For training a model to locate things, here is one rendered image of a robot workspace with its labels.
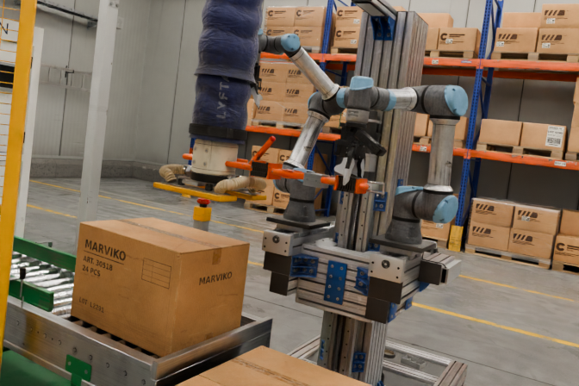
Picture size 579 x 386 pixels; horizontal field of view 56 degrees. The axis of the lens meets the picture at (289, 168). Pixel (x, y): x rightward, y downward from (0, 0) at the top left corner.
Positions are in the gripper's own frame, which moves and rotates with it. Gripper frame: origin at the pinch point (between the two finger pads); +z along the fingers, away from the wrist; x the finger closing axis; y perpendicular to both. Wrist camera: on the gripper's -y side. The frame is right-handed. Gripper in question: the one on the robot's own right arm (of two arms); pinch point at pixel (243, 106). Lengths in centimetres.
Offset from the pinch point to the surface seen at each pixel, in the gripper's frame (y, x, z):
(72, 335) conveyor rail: -64, 20, 94
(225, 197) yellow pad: -44, -26, 36
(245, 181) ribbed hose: -37, -30, 29
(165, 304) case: -51, -11, 77
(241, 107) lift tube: -31.5, -20.5, 2.3
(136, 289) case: -49, 6, 76
